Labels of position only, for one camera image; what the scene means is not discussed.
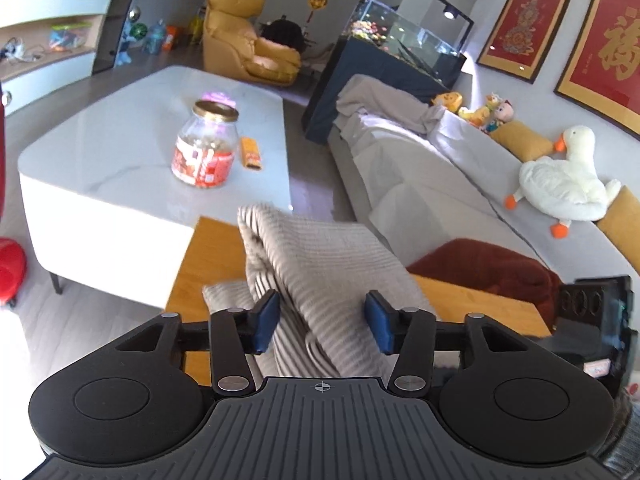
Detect orange snack packet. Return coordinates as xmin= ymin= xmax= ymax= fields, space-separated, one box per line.
xmin=240 ymin=136 xmax=263 ymax=170

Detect blue toy with green ball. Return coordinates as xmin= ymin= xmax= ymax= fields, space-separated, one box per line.
xmin=116 ymin=7 xmax=149 ymax=67

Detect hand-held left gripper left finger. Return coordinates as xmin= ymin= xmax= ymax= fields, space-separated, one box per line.
xmin=115 ymin=290 xmax=281 ymax=396

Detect pink pig doll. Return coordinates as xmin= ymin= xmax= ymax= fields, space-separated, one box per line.
xmin=484 ymin=100 xmax=517 ymax=134

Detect yellow green doll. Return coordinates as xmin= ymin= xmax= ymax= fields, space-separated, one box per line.
xmin=459 ymin=92 xmax=501 ymax=129

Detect yellow cushion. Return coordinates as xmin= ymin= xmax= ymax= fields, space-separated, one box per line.
xmin=487 ymin=121 xmax=557 ymax=164
xmin=596 ymin=185 xmax=640 ymax=272

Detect black white striped shirt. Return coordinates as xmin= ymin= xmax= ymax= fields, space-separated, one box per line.
xmin=202 ymin=203 xmax=442 ymax=379

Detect red plastic object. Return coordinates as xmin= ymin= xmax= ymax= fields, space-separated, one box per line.
xmin=0 ymin=89 xmax=29 ymax=309

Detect dark fish tank cabinet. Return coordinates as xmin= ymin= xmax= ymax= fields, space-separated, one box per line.
xmin=302 ymin=37 xmax=469 ymax=144

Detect white cables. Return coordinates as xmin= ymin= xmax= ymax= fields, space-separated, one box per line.
xmin=0 ymin=37 xmax=29 ymax=64

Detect red framed calligraphy picture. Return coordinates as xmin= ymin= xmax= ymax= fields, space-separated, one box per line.
xmin=554 ymin=0 xmax=640 ymax=142

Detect yellow armchair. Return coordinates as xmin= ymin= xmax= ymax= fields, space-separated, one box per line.
xmin=202 ymin=0 xmax=303 ymax=89

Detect glass jar with gold lid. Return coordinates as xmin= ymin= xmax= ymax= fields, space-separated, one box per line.
xmin=171 ymin=101 xmax=240 ymax=190

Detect red framed vase picture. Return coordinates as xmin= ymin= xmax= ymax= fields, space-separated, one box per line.
xmin=476 ymin=0 xmax=579 ymax=84

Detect white goose plush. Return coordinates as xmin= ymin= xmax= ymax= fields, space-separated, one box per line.
xmin=504 ymin=125 xmax=623 ymax=239

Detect glass fish tank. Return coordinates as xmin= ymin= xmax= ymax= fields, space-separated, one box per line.
xmin=345 ymin=0 xmax=464 ymax=82

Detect white coffee table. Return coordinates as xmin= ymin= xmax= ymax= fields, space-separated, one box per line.
xmin=17 ymin=65 xmax=294 ymax=312

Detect white wooden shelf unit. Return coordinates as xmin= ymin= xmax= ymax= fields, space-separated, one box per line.
xmin=0 ymin=0 xmax=127 ymax=117

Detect small yellow plush toy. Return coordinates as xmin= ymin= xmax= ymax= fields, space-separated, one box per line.
xmin=432 ymin=91 xmax=464 ymax=114

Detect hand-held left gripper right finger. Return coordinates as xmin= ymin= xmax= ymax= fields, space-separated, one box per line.
xmin=364 ymin=291 xmax=527 ymax=397

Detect grey sofa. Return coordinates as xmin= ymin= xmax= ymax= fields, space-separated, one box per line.
xmin=327 ymin=74 xmax=640 ymax=282

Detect beige blanket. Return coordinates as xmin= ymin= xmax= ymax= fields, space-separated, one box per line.
xmin=336 ymin=74 xmax=447 ymax=134

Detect black bag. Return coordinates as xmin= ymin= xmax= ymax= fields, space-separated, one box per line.
xmin=260 ymin=19 xmax=306 ymax=54

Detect dark red fleece blanket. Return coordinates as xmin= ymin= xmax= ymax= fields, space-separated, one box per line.
xmin=406 ymin=239 xmax=562 ymax=335

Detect clear plastic container green lid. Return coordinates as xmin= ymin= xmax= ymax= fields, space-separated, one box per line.
xmin=49 ymin=22 xmax=94 ymax=54

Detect blue water bottle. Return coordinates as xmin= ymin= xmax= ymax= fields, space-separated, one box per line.
xmin=145 ymin=20 xmax=169 ymax=55

